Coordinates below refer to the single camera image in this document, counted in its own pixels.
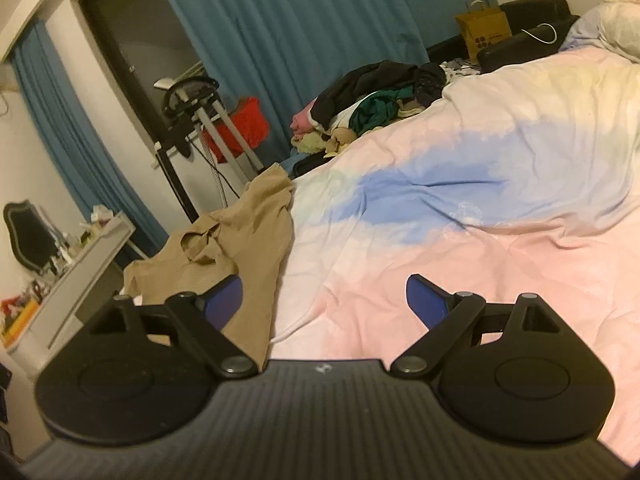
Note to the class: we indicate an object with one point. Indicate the tissue box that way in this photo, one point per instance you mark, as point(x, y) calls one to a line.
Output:
point(102, 216)

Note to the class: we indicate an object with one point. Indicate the green garment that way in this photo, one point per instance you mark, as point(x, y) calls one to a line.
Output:
point(375, 110)

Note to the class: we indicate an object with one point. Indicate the orange box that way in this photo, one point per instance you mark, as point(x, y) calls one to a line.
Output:
point(22, 315)

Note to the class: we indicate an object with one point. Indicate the tan printed t-shirt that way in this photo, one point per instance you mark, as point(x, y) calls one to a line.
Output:
point(250, 240)

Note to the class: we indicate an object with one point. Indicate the dark grey garment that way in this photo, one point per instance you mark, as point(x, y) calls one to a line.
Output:
point(430, 82)

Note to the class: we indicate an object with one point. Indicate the garment steamer stand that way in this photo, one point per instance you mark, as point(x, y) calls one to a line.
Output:
point(192, 85)

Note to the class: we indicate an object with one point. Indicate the wide blue curtain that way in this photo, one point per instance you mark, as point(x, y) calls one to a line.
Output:
point(300, 25)

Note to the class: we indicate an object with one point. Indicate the white garment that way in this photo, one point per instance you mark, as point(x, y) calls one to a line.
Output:
point(345, 112)

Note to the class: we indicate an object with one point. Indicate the black and white patterned cloth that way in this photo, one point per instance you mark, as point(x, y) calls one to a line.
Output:
point(457, 66)

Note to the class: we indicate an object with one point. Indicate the beige garment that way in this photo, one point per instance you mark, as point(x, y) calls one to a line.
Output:
point(345, 136)

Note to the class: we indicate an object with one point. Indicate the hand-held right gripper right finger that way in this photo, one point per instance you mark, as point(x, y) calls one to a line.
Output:
point(422, 301)

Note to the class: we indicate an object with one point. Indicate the black wavy framed mirror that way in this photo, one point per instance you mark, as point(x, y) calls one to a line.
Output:
point(27, 235)

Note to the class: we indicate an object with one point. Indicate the black jacket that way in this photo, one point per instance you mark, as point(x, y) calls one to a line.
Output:
point(370, 80)

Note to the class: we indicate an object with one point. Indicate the red cloth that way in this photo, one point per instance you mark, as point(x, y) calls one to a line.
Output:
point(250, 122)

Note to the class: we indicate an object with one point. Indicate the yellow paper bag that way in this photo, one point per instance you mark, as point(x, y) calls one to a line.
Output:
point(482, 35)

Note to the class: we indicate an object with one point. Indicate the narrow blue curtain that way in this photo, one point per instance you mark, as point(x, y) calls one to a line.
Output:
point(75, 135)

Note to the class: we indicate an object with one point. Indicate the pastel tie-dye duvet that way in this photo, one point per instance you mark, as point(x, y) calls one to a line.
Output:
point(450, 185)

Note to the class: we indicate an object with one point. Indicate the pastel pillow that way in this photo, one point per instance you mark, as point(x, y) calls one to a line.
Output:
point(615, 25)

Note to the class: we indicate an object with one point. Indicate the white dressing table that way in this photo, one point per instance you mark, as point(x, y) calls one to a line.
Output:
point(85, 270)

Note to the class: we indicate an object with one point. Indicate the row of cosmetic bottles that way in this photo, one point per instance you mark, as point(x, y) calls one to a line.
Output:
point(60, 260)

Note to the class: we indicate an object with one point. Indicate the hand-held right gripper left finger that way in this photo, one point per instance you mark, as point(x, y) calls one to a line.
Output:
point(227, 302)

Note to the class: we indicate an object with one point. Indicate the pale yellow garment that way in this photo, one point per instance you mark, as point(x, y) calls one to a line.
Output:
point(310, 144)

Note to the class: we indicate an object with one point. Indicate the black leather sofa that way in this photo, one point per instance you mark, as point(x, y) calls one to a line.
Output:
point(535, 10)

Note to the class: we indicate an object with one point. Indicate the pink garment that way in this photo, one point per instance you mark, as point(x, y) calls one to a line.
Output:
point(302, 120)

